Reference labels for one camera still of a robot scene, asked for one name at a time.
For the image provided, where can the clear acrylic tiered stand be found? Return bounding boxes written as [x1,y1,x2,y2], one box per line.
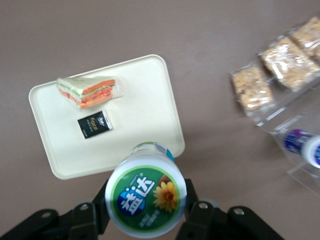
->
[254,74,320,199]

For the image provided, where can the small wrapped triangle sandwich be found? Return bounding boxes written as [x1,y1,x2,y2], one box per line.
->
[55,76,126,110]

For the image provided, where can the green gum bottle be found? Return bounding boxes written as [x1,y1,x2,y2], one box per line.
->
[104,141,188,239]

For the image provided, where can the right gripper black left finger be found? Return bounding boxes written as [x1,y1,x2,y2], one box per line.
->
[0,178,112,240]

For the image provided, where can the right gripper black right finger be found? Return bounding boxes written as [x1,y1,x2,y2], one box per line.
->
[174,177,286,240]

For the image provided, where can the wrapped granola bar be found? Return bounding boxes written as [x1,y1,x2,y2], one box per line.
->
[258,36,320,91]
[229,65,274,117]
[289,16,320,64]

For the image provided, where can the purple gum bottle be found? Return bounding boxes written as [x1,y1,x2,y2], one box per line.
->
[283,128,320,169]

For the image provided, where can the cream plastic tray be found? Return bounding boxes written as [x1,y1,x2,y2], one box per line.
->
[28,54,186,180]

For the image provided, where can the black pocket tissue pack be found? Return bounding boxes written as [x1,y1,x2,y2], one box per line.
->
[77,109,114,140]

